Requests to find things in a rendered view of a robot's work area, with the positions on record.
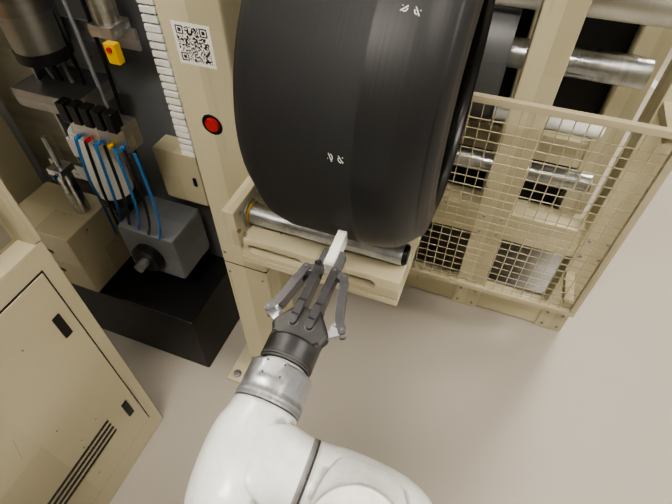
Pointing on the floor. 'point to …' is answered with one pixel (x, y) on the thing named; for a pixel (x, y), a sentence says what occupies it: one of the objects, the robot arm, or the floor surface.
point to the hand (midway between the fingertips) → (336, 252)
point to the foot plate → (240, 366)
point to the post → (221, 150)
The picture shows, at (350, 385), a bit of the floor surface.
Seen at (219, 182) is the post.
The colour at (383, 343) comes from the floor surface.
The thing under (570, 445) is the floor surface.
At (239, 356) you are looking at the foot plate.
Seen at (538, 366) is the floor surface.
